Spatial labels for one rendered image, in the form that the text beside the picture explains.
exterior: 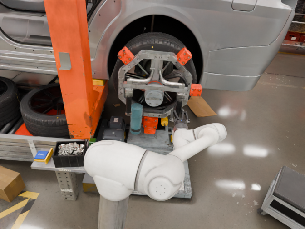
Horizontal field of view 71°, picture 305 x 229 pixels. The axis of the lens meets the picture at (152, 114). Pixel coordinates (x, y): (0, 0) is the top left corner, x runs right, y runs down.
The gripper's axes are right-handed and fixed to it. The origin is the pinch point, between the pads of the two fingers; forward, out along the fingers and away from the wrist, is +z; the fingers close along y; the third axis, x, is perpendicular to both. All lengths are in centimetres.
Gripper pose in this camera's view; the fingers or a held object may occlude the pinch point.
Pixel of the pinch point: (178, 108)
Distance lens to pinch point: 148.5
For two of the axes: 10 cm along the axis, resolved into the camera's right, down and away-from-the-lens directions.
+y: 10.0, 0.8, 0.4
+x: 0.9, -7.9, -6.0
